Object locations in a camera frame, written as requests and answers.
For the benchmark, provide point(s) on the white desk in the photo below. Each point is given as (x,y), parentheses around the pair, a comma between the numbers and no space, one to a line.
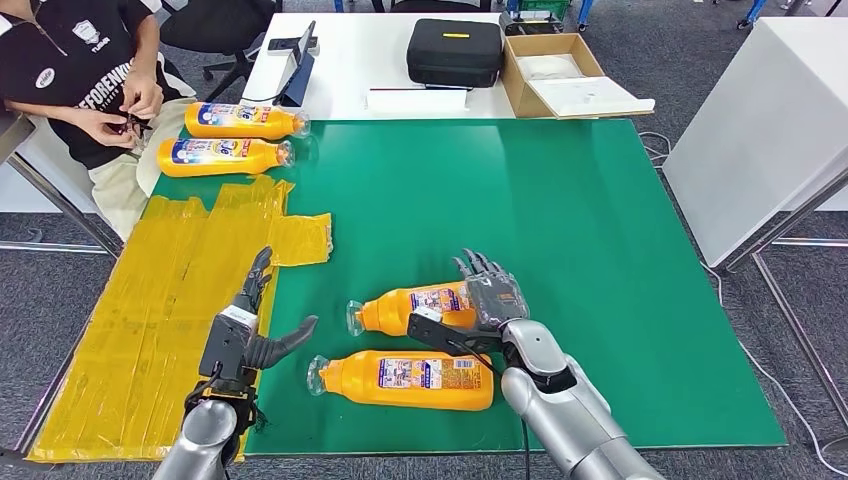
(351,66)

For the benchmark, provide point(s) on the white paper sheet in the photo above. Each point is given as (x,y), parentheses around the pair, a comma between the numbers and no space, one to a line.
(416,100)

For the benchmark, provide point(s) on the orange detergent bottle clear cap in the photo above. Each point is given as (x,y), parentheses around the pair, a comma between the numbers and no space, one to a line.
(199,162)
(358,383)
(391,311)
(232,122)

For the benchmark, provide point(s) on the black zip case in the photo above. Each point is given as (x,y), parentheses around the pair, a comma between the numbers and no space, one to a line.
(455,60)

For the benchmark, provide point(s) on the white flat sheet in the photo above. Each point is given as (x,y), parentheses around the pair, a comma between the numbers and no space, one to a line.
(588,96)

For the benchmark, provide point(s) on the person's right forearm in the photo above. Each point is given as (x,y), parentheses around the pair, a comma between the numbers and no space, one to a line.
(40,112)

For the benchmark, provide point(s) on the white table with metal legs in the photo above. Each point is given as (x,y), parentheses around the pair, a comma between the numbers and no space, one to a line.
(14,132)
(762,132)

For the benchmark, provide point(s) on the person's left hand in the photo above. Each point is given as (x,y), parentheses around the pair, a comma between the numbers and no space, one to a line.
(142,96)

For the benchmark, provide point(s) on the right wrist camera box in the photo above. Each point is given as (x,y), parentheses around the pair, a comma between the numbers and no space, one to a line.
(437,331)

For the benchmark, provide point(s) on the person's left forearm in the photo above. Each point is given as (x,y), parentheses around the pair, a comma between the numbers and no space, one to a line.
(149,46)

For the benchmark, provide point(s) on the black office chair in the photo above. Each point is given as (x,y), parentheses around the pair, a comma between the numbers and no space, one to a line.
(224,26)

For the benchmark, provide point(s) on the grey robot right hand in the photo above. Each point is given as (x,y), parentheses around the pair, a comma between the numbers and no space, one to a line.
(497,298)

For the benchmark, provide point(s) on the green plastic crate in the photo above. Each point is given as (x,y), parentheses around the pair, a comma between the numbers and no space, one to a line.
(547,6)

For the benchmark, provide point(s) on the person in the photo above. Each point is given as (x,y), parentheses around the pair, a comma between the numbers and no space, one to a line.
(60,66)

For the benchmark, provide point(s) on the open cardboard box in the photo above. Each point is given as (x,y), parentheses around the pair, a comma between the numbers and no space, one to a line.
(515,83)

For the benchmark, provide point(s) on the tablet with blue cover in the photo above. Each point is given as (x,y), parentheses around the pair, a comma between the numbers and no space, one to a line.
(299,79)

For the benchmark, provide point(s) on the black phone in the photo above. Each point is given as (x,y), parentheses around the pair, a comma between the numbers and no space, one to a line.
(281,44)

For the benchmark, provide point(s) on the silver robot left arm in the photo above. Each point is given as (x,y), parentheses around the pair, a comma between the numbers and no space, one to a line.
(202,437)

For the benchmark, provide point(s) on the person's right hand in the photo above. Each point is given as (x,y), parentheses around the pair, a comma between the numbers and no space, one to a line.
(106,129)

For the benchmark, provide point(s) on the yellow plastic sheet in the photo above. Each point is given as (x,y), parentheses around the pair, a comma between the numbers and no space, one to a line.
(132,371)

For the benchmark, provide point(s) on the black device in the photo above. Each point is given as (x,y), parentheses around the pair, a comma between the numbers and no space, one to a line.
(531,23)

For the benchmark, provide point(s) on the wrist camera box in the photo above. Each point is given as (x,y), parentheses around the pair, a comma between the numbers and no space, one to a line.
(225,341)
(437,331)

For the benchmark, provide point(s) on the white padding bag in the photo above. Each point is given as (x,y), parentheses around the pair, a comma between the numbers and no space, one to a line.
(550,66)

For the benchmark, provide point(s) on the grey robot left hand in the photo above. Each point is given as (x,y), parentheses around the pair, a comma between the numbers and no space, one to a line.
(278,348)

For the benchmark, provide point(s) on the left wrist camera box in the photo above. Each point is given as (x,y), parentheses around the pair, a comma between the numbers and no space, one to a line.
(225,341)

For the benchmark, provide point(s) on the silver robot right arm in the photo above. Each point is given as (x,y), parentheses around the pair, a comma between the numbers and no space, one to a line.
(563,404)

